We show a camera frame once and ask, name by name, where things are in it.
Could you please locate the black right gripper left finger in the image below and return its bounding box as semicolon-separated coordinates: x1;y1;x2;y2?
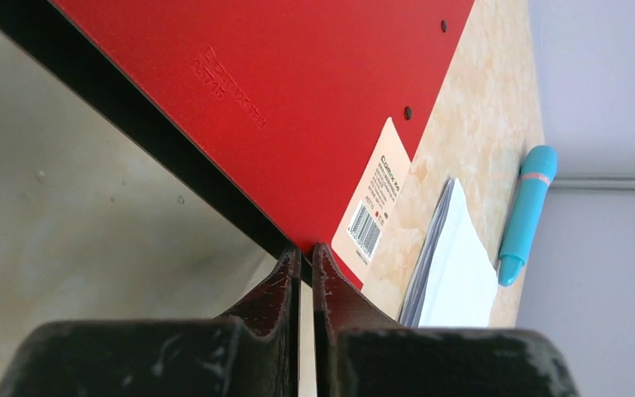
0;247;302;396

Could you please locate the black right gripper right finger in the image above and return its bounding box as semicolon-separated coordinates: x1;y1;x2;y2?
312;243;580;396

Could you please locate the red and black folder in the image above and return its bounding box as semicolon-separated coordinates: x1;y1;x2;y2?
0;1;473;287

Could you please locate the turquoise marker pen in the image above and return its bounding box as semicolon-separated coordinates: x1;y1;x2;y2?
498;146;558;287

